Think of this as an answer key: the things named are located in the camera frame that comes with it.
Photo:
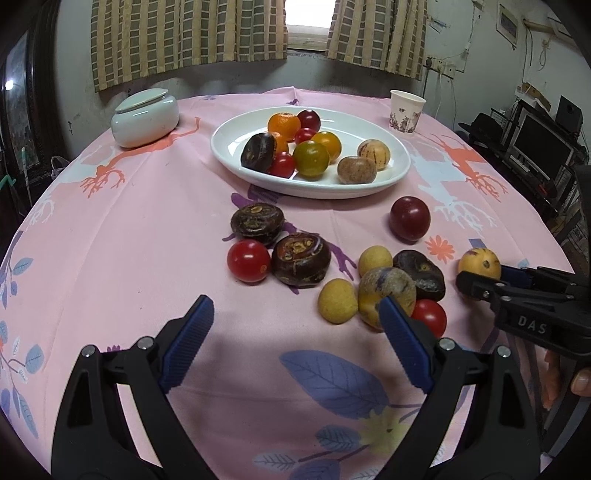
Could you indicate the small yellow longan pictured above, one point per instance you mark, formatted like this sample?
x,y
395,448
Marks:
x,y
374,257
337,302

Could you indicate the orange tangerine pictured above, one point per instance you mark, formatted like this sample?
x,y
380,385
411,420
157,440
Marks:
x,y
284,124

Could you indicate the person's right hand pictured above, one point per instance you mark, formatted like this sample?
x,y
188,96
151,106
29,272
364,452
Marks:
x,y
552,381

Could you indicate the wall power socket strip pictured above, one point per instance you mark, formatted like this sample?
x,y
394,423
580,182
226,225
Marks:
x,y
441,67

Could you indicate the dark water chestnut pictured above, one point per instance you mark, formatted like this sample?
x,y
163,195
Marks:
x,y
259,221
259,152
428,277
301,260

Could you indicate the small yellow longan left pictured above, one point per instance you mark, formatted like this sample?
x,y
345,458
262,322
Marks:
x,y
337,302

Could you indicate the small brown speckled fruit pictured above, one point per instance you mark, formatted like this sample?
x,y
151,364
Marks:
x,y
356,170

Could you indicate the large yellow purple pepino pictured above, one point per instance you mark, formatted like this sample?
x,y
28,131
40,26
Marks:
x,y
380,283

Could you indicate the orange mandarin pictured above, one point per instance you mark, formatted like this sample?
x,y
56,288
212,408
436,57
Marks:
x,y
281,143

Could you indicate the small red cherry tomato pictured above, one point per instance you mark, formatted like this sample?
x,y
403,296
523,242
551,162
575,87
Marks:
x,y
304,134

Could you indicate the yellow round pepino fruit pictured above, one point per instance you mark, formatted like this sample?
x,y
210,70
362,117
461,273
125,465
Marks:
x,y
481,261

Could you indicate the large dark red plum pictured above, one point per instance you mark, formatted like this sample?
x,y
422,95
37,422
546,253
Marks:
x,y
410,218

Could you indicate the yellow-green orange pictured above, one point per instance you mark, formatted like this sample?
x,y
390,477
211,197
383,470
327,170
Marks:
x,y
311,159

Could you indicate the right checked curtain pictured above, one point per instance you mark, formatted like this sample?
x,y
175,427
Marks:
x,y
386,35

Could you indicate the checked curtain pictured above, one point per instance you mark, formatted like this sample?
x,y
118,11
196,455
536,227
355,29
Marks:
x,y
386,35
135,39

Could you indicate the small yellow longan upper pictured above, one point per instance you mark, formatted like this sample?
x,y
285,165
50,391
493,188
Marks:
x,y
374,257

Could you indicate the left checked curtain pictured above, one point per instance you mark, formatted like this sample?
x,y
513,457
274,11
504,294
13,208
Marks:
x,y
135,39

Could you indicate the yellow tomato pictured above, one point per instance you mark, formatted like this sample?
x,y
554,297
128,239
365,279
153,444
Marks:
x,y
331,143

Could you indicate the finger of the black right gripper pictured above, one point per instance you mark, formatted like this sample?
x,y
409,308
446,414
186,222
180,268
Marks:
x,y
540,277
484,288

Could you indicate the pink printed tablecloth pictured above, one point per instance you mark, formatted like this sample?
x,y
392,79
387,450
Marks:
x,y
121,242

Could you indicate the patterned paper cup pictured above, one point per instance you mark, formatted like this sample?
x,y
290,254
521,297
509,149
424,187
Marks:
x,y
406,110

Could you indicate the dark red small plum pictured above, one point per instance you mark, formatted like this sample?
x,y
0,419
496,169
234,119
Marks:
x,y
310,120

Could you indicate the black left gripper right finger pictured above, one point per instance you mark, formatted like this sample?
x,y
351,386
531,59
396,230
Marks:
x,y
499,439

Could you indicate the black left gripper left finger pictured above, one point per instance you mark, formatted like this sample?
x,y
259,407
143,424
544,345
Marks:
x,y
92,439

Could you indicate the black monitor on shelf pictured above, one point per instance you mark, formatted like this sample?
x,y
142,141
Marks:
x,y
540,146

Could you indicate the white oval plate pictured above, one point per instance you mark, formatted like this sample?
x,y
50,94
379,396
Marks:
x,y
229,139

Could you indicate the striped tan melon fruit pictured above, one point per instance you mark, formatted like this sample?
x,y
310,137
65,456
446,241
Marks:
x,y
375,150

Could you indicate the white lidded ceramic jar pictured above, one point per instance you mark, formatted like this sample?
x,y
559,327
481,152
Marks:
x,y
144,117

